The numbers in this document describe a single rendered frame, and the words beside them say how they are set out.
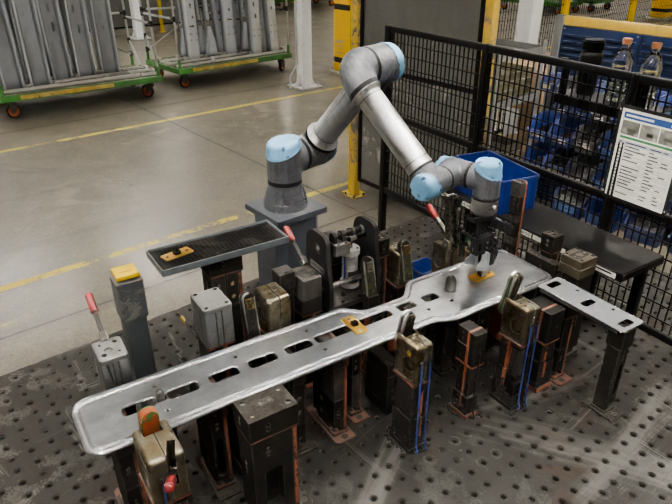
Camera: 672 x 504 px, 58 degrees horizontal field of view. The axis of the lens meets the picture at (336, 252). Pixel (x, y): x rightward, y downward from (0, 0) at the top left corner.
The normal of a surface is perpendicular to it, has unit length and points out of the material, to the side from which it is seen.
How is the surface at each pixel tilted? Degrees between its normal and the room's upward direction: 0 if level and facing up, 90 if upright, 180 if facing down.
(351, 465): 0
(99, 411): 0
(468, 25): 91
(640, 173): 90
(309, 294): 90
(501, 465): 0
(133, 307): 90
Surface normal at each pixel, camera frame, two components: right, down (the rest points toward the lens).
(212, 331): 0.54, 0.40
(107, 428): 0.00, -0.88
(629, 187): -0.84, 0.25
